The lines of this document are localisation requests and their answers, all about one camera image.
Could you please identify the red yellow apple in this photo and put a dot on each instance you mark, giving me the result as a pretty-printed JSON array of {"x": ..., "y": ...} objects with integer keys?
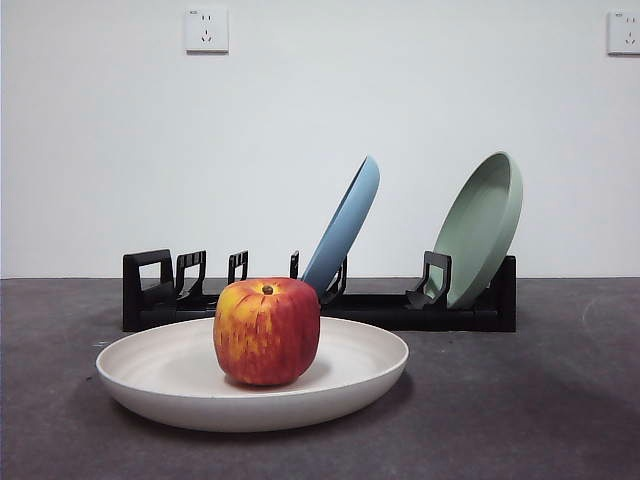
[{"x": 265, "y": 335}]

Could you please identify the cream yellow round plate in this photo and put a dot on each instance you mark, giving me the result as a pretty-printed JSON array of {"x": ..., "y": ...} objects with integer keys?
[{"x": 165, "y": 380}]

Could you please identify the blue round plate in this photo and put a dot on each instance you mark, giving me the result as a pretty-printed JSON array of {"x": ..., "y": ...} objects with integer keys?
[{"x": 350, "y": 215}]

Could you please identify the black plastic plate rack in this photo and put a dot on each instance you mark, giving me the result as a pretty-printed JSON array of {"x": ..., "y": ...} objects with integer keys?
[{"x": 400, "y": 315}]

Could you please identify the green round plate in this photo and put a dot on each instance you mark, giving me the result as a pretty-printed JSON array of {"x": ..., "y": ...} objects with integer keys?
[{"x": 480, "y": 225}]

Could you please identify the white wall socket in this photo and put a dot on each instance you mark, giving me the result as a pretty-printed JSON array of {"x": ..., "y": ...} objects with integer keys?
[
  {"x": 207, "y": 29},
  {"x": 625, "y": 32}
]

